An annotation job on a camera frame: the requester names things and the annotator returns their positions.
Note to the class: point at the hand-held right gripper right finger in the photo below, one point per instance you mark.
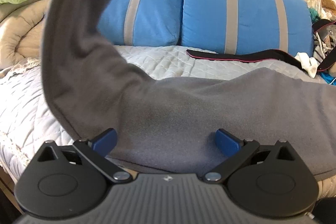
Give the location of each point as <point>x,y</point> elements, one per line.
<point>227,143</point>

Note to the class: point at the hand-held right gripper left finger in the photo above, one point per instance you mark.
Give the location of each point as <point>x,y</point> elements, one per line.
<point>106,142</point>

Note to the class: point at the blue-grey fleece pants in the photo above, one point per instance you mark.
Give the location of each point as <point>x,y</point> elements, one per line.
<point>183,108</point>

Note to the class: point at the black pink-trimmed band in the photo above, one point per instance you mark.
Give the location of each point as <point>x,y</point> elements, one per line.
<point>236,57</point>

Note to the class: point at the grey quilted bedspread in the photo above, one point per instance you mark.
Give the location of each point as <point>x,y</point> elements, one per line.
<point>23,108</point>

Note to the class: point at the white sock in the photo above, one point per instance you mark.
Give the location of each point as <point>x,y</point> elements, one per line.
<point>308,64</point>

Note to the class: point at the blue grey-striped pillow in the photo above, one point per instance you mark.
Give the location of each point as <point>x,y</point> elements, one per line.
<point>252,19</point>
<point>152,14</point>

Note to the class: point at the black jacket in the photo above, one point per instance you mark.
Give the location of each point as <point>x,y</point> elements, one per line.
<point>328,64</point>

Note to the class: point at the striped cloth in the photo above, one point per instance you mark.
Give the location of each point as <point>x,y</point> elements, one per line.
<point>321,45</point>

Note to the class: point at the beige comforter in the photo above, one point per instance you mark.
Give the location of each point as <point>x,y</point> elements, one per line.
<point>18,29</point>

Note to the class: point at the teal cloth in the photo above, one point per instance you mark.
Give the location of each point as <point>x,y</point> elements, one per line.
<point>313,14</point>

